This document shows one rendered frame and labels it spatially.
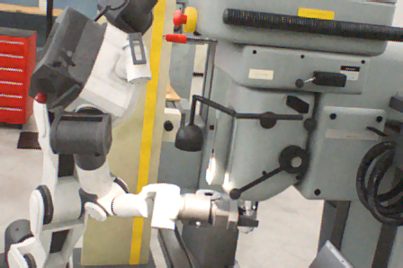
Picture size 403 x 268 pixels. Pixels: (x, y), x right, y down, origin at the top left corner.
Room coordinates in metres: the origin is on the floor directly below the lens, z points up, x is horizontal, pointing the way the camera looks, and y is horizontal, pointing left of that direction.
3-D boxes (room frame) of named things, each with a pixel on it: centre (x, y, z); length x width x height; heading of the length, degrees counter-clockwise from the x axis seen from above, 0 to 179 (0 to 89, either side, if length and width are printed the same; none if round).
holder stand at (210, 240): (1.74, -0.07, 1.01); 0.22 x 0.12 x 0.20; 24
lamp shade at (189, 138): (1.29, 0.03, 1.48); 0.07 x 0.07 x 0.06
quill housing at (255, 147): (1.38, -0.16, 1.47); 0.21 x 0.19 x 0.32; 16
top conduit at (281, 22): (1.25, -0.23, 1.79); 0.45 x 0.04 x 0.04; 106
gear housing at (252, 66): (1.39, -0.20, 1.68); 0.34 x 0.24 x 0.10; 106
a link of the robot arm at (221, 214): (1.38, -0.07, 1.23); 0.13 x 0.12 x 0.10; 0
